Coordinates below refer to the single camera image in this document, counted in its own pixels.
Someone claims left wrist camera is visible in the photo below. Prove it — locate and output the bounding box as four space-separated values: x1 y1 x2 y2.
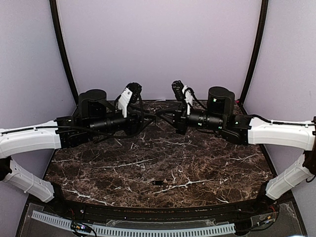
114 82 142 118

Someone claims white slotted cable duct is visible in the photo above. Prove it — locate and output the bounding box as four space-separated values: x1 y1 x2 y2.
31 210 236 237

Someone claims right circuit board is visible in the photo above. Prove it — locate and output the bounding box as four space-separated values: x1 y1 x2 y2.
257 215 275 227

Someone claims left circuit board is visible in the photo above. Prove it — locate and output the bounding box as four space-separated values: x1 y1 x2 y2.
70 221 91 233

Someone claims key with black head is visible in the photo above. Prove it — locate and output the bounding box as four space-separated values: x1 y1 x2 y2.
152 180 164 186

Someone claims black right corner post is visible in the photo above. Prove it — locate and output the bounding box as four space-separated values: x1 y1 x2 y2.
238 0 269 105

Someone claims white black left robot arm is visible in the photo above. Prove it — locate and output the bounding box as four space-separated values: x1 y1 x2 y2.
0 82 151 215

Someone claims black left corner post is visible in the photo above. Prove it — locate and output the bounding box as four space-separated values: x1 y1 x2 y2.
49 0 79 105

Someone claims black front rail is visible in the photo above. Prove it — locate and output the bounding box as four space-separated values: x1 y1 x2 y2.
53 200 259 222

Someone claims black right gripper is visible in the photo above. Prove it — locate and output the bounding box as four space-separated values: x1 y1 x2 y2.
157 102 225 135

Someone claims circuit board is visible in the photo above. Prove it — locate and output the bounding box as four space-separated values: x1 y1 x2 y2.
70 221 91 233
257 215 275 227

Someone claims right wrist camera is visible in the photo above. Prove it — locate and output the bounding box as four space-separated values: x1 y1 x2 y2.
171 80 194 116

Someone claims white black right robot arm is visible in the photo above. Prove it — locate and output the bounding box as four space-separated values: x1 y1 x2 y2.
156 81 316 214

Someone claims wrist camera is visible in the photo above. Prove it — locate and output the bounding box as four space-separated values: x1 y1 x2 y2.
171 80 194 116
114 82 142 118

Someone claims black corner post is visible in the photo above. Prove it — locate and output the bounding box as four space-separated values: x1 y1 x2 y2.
238 0 269 105
49 0 79 105

